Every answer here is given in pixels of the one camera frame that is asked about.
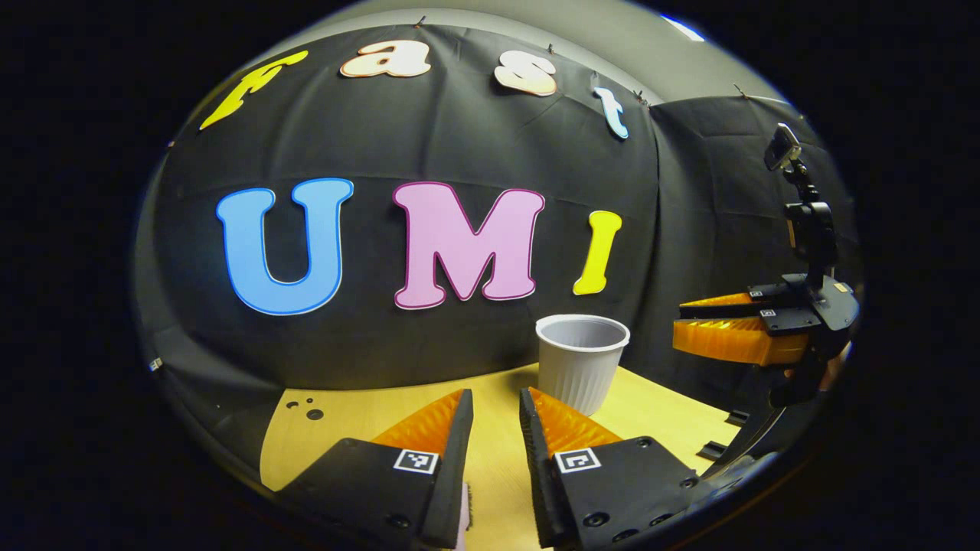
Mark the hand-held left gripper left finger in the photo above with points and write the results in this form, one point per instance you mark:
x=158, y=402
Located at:
x=452, y=474

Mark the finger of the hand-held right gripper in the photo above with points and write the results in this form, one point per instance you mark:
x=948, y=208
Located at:
x=735, y=308
x=727, y=340

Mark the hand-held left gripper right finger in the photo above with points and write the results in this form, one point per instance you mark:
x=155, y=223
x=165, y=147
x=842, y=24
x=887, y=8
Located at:
x=540, y=482

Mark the small mauve broom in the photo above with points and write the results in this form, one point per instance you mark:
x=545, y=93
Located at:
x=465, y=520

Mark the white ribbed garbage bin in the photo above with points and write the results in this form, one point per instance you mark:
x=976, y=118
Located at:
x=578, y=371

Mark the ceiling light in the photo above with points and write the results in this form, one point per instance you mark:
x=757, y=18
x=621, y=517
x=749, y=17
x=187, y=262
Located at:
x=683, y=27

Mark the black backdrop cloth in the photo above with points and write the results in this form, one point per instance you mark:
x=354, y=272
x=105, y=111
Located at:
x=367, y=130

